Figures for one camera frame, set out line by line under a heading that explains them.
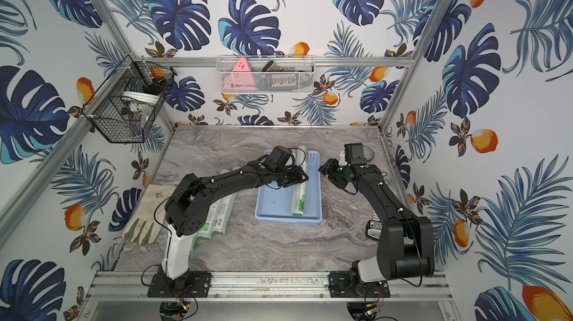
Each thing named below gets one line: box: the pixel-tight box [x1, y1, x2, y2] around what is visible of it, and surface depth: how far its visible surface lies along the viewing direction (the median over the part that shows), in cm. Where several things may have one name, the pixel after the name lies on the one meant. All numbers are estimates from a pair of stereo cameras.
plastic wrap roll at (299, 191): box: [290, 145, 308, 217], surface depth 85 cm
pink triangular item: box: [232, 56, 251, 73], surface depth 91 cm
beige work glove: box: [122, 184, 177, 245], surface depth 91 cm
